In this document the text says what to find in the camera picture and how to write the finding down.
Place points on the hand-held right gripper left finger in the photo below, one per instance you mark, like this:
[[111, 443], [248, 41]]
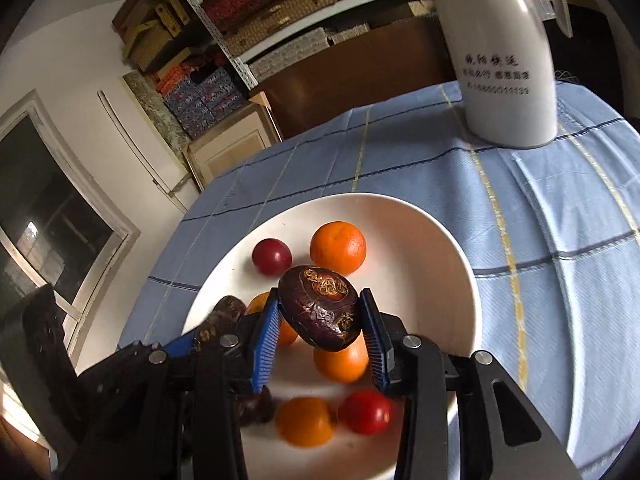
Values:
[[264, 345]]

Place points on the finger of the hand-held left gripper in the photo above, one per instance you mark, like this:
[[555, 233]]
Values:
[[182, 344]]

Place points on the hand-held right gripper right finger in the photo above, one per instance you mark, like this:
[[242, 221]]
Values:
[[377, 355]]

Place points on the small orange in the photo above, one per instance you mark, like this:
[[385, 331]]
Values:
[[289, 332], [305, 421]]

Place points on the medium tangerine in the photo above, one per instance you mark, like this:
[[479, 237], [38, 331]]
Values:
[[341, 364]]

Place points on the dark red plum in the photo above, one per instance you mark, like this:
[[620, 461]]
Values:
[[367, 412], [271, 256]]

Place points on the white round plate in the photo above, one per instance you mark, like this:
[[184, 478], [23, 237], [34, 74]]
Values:
[[430, 280]]

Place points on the large orange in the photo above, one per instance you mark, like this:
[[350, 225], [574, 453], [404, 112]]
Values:
[[338, 247]]

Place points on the pale framed wooden panel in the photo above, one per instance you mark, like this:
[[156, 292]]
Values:
[[230, 152]]

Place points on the blue checked tablecloth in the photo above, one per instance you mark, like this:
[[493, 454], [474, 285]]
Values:
[[550, 260]]

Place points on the thin wooden stick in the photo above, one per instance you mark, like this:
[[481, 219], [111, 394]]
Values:
[[135, 145]]

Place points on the green patterned board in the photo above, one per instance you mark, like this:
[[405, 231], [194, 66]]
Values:
[[155, 110]]

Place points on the stack of blue patterned boxes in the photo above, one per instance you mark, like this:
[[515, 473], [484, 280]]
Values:
[[205, 100]]

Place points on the brown wooden board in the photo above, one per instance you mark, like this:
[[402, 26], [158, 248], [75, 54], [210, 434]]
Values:
[[350, 80]]

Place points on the metal shelf rack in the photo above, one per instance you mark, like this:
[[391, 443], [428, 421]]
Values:
[[240, 67]]

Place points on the white thermos jug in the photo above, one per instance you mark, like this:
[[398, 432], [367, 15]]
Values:
[[500, 60]]

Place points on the window with white frame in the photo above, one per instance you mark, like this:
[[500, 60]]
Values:
[[50, 200]]

